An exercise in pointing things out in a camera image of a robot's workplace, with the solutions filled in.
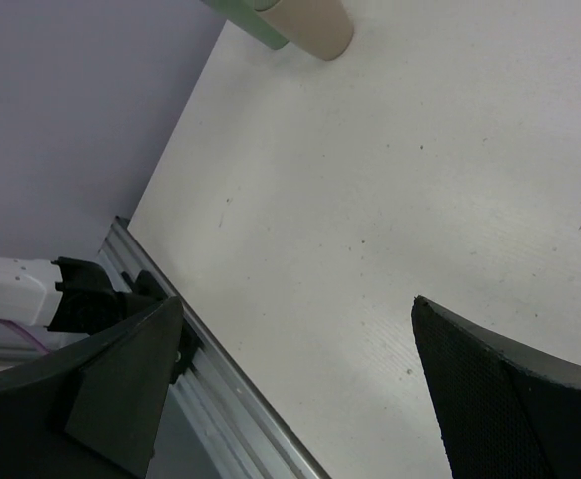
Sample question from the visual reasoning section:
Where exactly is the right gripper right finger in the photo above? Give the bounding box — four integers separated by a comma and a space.
411, 296, 581, 478

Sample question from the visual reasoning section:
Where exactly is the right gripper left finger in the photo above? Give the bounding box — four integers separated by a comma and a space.
0, 313, 169, 478

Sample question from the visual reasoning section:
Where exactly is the light green cup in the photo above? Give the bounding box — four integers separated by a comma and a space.
202, 0, 289, 50

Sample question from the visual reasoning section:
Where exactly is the beige cup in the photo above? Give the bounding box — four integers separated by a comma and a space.
249, 0, 354, 61

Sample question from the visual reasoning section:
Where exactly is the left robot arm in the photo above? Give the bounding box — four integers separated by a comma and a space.
0, 257, 167, 335

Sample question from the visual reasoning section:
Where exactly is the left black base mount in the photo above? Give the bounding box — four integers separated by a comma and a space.
133, 269, 201, 384

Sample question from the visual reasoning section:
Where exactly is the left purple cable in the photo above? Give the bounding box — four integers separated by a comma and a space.
0, 321, 52, 356

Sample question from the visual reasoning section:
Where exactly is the aluminium rail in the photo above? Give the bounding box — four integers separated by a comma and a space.
98, 215, 334, 479

